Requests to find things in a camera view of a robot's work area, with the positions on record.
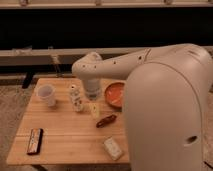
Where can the light wooden table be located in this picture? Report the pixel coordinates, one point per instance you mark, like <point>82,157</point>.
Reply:
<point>69,137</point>

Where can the translucent plastic cup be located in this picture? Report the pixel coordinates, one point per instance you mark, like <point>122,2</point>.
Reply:
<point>46,93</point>

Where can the orange bowl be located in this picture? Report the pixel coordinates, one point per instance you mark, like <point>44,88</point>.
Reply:
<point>114,94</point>

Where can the grey metal rail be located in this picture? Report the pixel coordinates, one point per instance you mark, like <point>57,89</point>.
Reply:
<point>23,57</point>

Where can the white patterned bottle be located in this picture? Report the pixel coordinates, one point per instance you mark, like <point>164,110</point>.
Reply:
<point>75,97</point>

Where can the dark chocolate bar packet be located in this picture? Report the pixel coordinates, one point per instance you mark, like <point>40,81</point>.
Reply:
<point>35,141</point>

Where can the brown sausage-shaped snack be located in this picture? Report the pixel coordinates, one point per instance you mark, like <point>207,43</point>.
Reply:
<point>105,121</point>

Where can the white rectangular box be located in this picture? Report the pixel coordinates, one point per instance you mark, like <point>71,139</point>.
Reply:
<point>112,148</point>

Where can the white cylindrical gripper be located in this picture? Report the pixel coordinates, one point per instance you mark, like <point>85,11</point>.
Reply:
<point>92,89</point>

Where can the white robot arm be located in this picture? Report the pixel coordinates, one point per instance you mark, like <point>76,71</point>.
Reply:
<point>165,98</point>

